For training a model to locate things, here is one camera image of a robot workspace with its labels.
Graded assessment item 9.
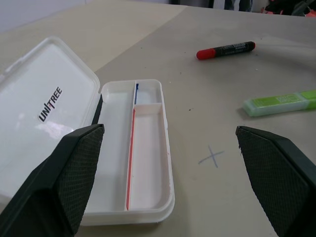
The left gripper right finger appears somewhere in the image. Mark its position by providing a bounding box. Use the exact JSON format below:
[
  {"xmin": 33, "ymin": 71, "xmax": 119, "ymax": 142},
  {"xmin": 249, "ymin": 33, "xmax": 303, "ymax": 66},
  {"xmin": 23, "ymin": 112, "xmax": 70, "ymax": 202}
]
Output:
[{"xmin": 236, "ymin": 125, "xmax": 316, "ymax": 237}]

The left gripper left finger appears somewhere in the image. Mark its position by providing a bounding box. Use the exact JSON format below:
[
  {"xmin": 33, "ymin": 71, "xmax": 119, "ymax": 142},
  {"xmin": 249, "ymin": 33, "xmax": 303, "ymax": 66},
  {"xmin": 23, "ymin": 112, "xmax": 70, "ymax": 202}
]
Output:
[{"xmin": 0, "ymin": 123, "xmax": 105, "ymax": 237}]

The black marker with red cap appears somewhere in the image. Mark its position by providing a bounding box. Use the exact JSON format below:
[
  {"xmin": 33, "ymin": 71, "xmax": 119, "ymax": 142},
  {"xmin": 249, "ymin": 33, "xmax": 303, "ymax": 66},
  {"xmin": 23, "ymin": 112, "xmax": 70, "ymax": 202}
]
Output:
[{"xmin": 196, "ymin": 41, "xmax": 256, "ymax": 60}]

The white Unitree pencil case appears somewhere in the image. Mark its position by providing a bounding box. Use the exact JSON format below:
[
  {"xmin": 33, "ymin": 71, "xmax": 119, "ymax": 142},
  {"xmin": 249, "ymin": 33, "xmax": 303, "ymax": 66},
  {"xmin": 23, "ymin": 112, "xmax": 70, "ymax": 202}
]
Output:
[{"xmin": 0, "ymin": 36, "xmax": 175, "ymax": 220}]

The dark background furniture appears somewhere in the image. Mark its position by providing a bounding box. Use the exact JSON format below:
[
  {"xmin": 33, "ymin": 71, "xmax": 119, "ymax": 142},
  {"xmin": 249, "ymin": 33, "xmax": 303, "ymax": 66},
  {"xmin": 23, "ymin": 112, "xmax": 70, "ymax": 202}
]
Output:
[{"xmin": 208, "ymin": 0, "xmax": 252, "ymax": 12}]

